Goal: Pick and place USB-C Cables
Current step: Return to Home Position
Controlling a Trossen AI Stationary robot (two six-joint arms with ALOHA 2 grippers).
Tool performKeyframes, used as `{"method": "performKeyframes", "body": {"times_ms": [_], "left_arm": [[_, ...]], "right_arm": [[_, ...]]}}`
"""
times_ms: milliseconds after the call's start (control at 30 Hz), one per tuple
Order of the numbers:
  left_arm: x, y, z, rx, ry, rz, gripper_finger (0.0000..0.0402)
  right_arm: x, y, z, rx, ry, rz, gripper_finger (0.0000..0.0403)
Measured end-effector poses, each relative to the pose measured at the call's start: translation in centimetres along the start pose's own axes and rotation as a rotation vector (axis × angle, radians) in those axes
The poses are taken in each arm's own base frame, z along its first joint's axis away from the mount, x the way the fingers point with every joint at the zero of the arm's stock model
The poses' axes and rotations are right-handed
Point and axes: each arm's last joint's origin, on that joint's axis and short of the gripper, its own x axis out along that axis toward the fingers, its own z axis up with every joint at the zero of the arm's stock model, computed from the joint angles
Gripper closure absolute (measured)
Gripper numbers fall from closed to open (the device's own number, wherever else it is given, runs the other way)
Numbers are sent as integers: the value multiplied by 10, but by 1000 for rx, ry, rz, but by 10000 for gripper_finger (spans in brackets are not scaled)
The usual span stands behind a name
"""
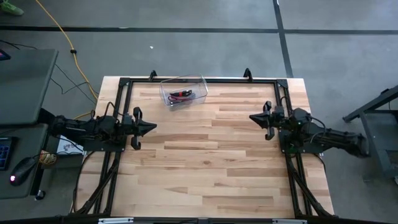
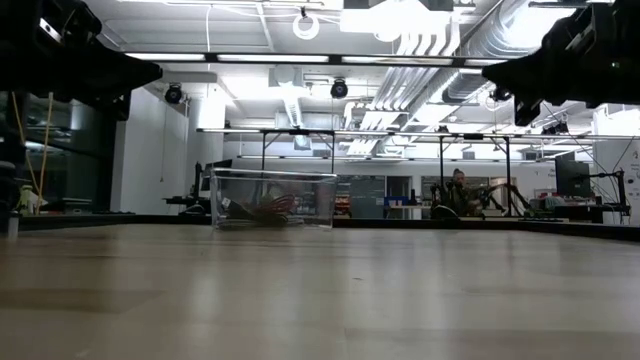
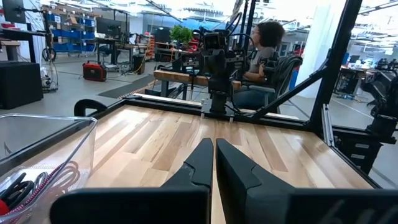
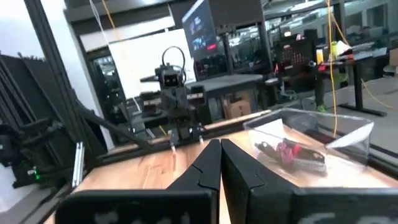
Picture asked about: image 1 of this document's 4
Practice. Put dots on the dark keyboard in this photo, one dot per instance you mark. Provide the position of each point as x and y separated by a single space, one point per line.
4 154

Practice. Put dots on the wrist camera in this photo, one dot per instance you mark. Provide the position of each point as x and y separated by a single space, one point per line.
279 112
127 119

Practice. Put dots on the white printed paper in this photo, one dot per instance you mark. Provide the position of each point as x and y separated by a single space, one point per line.
70 146

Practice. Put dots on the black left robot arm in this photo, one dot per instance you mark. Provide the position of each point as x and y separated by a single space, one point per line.
81 127

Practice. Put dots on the person's green shoe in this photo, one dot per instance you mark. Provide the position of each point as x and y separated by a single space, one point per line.
11 7

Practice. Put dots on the round brown tin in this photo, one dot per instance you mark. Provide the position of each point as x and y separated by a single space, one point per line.
48 158

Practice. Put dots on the black metal table frame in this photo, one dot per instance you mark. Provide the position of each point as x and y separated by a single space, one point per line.
373 124

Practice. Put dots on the black aluminium table frame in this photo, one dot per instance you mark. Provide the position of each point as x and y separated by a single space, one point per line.
236 81

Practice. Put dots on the grey desk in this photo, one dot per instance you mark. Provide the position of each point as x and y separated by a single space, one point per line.
25 87

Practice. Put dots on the black computer mouse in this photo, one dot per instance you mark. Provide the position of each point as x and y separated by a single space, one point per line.
21 171

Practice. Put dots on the clear plastic bin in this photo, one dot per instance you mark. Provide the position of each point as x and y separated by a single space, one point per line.
199 90

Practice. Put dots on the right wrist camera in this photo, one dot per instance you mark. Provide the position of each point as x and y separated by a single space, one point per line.
279 112

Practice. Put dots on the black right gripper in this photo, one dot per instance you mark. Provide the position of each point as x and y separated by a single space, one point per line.
280 123

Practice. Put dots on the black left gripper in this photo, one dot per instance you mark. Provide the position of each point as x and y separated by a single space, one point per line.
136 129

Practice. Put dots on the silver frame bracket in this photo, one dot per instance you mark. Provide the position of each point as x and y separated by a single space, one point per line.
115 221
289 221

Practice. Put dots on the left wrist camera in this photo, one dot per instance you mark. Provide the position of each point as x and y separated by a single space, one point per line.
127 119

